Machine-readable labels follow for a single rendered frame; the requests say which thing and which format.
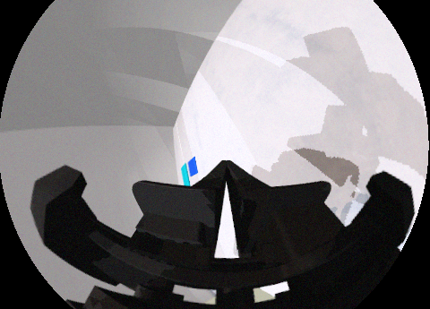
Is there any blue rectangular plate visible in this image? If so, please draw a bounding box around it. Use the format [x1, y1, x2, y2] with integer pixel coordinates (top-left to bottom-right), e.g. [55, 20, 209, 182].
[189, 156, 197, 176]

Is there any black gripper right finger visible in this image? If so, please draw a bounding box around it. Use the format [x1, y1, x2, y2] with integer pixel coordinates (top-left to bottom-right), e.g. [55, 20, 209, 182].
[226, 161, 332, 258]

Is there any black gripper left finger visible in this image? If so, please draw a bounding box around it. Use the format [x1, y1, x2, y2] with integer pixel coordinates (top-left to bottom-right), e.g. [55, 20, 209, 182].
[133, 161, 228, 258]

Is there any teal rectangular plate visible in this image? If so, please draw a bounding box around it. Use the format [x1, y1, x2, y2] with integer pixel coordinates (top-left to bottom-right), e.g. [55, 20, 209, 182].
[180, 163, 190, 186]

